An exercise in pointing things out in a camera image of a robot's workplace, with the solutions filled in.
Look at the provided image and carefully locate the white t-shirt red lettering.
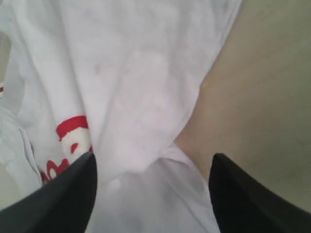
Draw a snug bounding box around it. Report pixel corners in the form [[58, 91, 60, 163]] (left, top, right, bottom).
[[0, 0, 241, 233]]

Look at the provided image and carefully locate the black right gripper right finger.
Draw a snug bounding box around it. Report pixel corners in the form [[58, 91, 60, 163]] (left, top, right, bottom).
[[208, 153, 311, 233]]

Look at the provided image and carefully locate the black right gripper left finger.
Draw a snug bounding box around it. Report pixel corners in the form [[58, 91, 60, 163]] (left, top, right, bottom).
[[0, 152, 97, 233]]

